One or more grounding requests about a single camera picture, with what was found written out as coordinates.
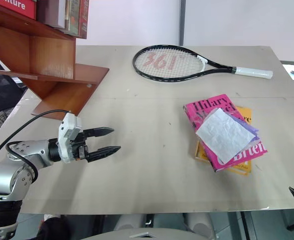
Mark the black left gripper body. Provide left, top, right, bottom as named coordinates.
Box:
left=71, top=129, right=90, bottom=162

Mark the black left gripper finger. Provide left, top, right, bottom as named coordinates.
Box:
left=83, top=126, right=115, bottom=138
left=87, top=145, right=122, bottom=163

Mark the brown wooden bookshelf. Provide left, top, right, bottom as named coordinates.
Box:
left=0, top=0, right=110, bottom=117

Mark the yellow book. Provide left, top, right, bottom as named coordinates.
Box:
left=194, top=105, right=253, bottom=177

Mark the pink Hilary Mantel book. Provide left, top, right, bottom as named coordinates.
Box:
left=182, top=93, right=268, bottom=173

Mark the dark red book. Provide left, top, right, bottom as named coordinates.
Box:
left=78, top=0, right=90, bottom=40

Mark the olive patterned book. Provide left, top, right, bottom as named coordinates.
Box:
left=68, top=0, right=82, bottom=35

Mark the thin beige book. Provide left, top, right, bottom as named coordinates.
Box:
left=64, top=0, right=72, bottom=31

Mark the grey book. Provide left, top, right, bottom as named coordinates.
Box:
left=36, top=0, right=67, bottom=29

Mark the black table leg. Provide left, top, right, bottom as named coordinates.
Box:
left=239, top=211, right=254, bottom=240

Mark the grey curved platform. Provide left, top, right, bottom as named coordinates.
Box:
left=81, top=226, right=200, bottom=240

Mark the black mesh office chair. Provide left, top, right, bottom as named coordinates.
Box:
left=0, top=72, right=29, bottom=118

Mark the white crumpled paper sheet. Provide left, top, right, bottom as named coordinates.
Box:
left=195, top=107, right=256, bottom=165

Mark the grey rounded cylinder shape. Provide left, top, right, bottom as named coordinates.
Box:
left=183, top=212, right=215, bottom=240

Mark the black and white tennis racket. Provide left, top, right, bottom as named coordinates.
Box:
left=132, top=44, right=274, bottom=84

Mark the grey vertical pole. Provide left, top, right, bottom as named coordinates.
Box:
left=179, top=0, right=187, bottom=46

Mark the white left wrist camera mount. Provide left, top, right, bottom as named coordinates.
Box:
left=57, top=112, right=83, bottom=165

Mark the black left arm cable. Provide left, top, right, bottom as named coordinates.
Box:
left=0, top=109, right=71, bottom=181

